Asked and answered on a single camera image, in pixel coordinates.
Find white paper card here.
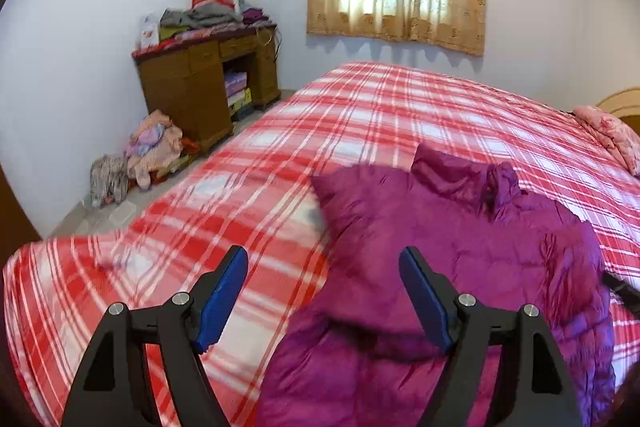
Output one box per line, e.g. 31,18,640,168
140,13,162,50

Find pink clothes pile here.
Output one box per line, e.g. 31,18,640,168
125,109,185,192

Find purple down jacket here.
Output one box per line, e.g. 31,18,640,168
255,142,618,427

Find brown wooden desk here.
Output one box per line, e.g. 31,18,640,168
131,24,282,152

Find wooden headboard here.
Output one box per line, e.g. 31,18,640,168
597,88,640,132

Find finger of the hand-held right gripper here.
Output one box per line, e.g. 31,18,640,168
602,272,640,305

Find brown wooden door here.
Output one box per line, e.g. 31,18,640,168
0,162,42,260

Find grey clothes pile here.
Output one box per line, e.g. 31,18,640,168
160,4,246,32

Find bed with red plaid sheet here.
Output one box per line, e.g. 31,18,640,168
2,61,640,427

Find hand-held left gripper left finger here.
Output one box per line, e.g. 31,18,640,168
60,245,249,427

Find grey floral cloth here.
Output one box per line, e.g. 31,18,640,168
90,154,130,208

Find stack of boxes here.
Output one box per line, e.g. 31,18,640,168
223,71,252,114

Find purple folded clothes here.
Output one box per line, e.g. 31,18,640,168
242,7,273,26

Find clear plastic container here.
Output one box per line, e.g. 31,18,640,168
107,202,136,224

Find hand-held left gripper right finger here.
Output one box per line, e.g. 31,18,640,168
398,246,583,427

